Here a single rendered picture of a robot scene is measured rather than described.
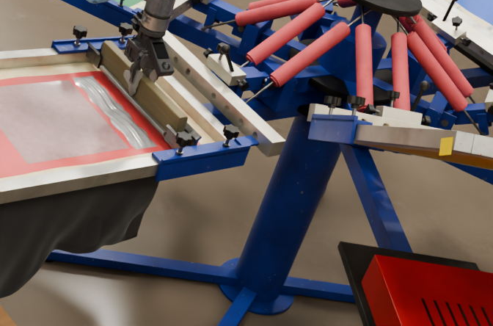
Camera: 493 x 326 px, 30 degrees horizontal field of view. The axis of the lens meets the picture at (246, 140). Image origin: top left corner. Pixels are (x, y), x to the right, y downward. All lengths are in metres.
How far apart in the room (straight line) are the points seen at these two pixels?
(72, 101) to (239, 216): 1.59
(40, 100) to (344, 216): 2.08
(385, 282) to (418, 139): 0.36
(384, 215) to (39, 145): 0.97
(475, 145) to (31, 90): 1.31
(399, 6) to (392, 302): 1.21
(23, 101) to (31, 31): 2.46
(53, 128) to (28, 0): 2.89
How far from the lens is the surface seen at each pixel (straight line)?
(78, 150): 2.41
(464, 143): 1.78
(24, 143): 2.39
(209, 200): 4.06
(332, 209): 4.32
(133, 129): 2.53
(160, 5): 2.47
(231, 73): 2.72
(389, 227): 2.60
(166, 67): 2.50
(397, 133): 1.99
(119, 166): 2.33
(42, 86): 2.64
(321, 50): 2.88
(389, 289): 2.07
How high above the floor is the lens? 2.29
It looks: 30 degrees down
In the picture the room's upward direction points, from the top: 20 degrees clockwise
